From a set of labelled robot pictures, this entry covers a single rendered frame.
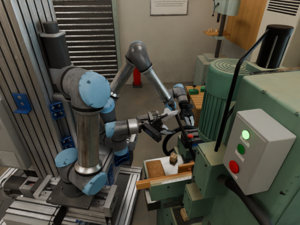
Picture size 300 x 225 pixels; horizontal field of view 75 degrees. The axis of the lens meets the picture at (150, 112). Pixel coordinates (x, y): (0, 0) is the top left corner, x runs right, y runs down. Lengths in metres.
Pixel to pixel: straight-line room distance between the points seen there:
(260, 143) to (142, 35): 3.44
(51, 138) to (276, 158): 1.03
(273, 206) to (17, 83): 1.05
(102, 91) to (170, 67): 3.32
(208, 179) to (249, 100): 0.25
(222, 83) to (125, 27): 3.13
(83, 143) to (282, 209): 0.65
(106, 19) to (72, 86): 3.00
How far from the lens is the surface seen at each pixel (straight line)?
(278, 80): 0.55
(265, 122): 0.45
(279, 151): 0.44
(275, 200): 0.54
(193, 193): 0.77
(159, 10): 3.68
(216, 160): 0.59
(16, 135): 1.32
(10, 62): 1.05
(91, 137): 0.79
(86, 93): 0.67
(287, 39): 0.61
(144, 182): 0.96
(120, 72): 1.37
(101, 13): 3.67
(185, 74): 4.10
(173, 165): 1.09
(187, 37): 3.88
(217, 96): 0.72
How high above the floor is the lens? 1.71
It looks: 33 degrees down
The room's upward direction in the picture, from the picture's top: straight up
